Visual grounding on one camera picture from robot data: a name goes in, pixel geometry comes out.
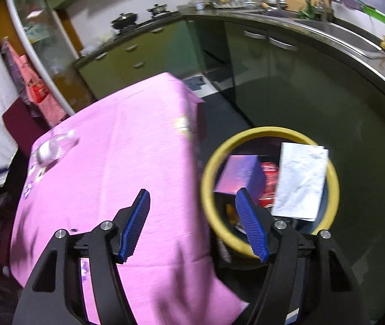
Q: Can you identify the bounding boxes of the purple cardboard box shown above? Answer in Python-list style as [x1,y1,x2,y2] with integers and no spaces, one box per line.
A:
[214,155,267,204]

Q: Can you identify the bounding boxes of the red cola can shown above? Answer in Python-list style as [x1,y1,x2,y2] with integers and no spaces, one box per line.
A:
[258,162,279,209]

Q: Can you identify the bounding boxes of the orange foam fruit net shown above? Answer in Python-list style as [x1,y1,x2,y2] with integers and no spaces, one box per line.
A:
[225,203,240,225]

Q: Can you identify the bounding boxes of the yellow rimmed dark trash bin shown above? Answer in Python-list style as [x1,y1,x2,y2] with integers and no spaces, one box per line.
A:
[200,127,339,259]

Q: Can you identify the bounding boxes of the green kitchen cabinets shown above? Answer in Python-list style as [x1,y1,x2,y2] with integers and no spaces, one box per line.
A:
[75,13,385,321]

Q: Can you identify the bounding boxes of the pink floral tablecloth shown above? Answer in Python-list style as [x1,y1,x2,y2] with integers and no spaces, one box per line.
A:
[10,73,244,324]

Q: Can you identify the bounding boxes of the clear plastic bottle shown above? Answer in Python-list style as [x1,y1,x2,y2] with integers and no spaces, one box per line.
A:
[28,130,79,174]

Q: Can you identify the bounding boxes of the black wok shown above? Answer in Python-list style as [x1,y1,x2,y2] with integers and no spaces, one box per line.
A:
[111,12,138,30]

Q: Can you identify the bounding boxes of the steel sink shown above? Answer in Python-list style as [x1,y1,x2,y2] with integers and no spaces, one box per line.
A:
[295,19,385,60]

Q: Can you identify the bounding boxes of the steel pot on stove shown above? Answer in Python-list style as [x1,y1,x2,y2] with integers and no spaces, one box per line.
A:
[147,4,170,19]

